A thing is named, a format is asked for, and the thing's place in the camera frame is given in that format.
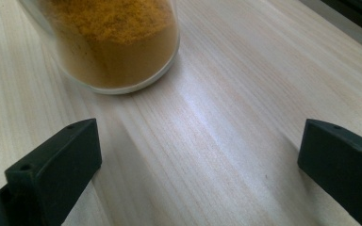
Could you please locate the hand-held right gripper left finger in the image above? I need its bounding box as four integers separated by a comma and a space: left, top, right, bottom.
4, 118, 103, 226

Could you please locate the powder jar with white lid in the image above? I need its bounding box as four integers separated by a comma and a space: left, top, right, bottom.
18, 0, 181, 96

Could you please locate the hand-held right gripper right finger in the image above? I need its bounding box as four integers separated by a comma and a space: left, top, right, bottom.
297, 118, 362, 226

